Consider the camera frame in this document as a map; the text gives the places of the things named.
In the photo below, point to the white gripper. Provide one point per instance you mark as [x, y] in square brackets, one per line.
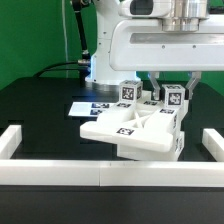
[168, 35]

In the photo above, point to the white front fence wall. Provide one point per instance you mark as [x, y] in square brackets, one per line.
[101, 173]

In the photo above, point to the white right fence wall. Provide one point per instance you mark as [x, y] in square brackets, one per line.
[214, 143]

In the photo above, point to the white fence wall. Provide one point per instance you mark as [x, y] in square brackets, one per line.
[101, 173]
[214, 143]
[9, 141]

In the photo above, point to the white chair seat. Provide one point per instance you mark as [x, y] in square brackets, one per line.
[162, 121]

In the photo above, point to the small tagged cube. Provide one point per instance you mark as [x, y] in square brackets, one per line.
[174, 95]
[130, 90]

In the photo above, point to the white left fence wall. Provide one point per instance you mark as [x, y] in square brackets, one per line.
[9, 141]

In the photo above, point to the white tag base sheet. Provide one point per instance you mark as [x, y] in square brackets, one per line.
[88, 109]

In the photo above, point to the white chair back frame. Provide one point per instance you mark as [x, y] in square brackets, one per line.
[123, 124]

